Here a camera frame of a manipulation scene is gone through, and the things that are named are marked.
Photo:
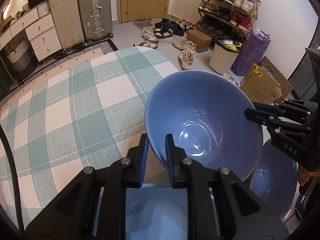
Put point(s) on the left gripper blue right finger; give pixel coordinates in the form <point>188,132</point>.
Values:
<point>169,149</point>

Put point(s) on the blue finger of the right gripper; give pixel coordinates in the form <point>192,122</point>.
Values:
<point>268,108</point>
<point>272,121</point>

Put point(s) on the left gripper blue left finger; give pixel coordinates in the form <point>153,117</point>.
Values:
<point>142,154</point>

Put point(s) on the blue bowl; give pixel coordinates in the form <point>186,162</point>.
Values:
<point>275,180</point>
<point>205,114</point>
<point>156,212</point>

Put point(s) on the blue bowl back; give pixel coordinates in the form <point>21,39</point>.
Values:
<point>156,212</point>

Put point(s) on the right hand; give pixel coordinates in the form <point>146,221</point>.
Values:
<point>303,175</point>

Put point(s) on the open cardboard box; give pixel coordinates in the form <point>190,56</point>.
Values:
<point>260,86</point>

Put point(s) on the white trash bin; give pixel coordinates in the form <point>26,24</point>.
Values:
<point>223,56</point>

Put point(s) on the purple bag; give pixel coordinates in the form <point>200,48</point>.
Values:
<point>252,51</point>

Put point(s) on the green checked tablecloth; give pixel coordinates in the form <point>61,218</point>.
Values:
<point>89,114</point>

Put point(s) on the small brown cardboard box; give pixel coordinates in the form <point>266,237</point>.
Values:
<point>201,40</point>

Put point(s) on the dotted patterned rug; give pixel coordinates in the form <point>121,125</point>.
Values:
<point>106,47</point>

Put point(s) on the wooden shoe rack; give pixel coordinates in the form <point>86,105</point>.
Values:
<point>227,19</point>

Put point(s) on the woven laundry basket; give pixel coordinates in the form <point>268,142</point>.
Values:
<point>22,59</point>

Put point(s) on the white drawer unit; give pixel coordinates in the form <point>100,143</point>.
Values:
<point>43,37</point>

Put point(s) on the silver aluminium suitcase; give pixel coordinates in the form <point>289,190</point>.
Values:
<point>96,19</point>

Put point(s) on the beige suitcase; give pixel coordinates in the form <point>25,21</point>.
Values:
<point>67,21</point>

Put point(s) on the white dressing desk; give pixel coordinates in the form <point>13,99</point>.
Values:
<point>10,39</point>

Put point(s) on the oval white mirror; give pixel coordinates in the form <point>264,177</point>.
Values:
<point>11,7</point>

